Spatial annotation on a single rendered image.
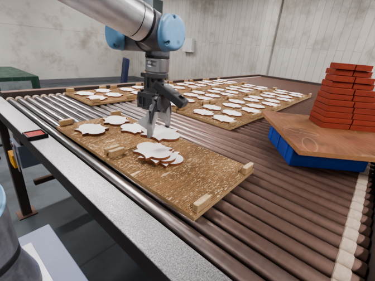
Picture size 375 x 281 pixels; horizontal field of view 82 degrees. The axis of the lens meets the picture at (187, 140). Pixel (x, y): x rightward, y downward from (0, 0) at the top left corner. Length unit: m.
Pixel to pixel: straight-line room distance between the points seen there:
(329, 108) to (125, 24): 0.92
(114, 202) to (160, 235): 0.17
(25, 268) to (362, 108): 1.24
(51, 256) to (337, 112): 1.13
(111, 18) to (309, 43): 5.25
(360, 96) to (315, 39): 4.40
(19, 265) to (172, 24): 0.53
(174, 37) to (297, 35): 5.21
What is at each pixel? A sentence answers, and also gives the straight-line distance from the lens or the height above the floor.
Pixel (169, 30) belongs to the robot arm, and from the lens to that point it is 0.51.
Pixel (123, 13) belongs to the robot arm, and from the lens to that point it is 0.47.
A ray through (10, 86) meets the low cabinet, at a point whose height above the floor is 0.51.
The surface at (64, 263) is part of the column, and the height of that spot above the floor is 0.87.
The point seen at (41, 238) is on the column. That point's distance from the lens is 0.67.
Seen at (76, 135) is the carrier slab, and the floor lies 0.94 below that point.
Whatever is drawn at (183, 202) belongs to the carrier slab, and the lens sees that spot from 0.61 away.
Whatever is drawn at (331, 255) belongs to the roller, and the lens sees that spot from 0.65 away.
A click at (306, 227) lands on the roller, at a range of 0.69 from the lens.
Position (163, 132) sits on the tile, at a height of 1.04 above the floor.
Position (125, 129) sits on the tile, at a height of 0.95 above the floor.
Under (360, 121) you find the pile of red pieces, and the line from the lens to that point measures 1.23.
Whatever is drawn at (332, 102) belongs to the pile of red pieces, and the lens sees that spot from 1.14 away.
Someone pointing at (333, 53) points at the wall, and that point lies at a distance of 5.47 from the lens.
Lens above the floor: 1.32
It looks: 23 degrees down
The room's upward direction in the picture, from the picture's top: 5 degrees clockwise
